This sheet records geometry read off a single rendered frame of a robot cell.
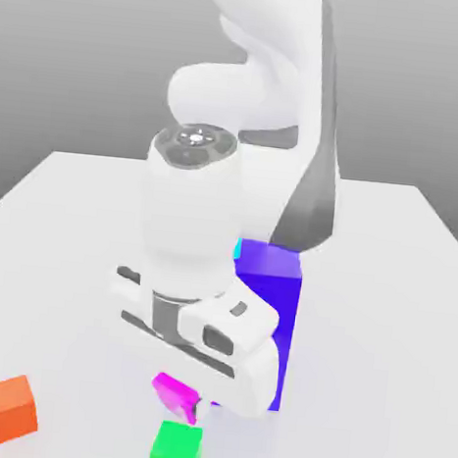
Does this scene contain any small orange cube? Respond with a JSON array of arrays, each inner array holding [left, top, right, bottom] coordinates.
[[0, 372, 44, 451]]

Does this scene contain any large blue box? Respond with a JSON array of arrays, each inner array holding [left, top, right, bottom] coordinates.
[[211, 236, 308, 414]]

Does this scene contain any small green cube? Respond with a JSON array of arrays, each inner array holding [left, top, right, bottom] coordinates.
[[149, 419, 206, 458]]

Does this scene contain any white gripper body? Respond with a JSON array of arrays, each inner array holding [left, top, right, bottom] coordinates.
[[110, 307, 288, 423]]

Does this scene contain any small magenta cube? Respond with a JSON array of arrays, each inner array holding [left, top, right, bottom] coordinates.
[[147, 371, 204, 427]]

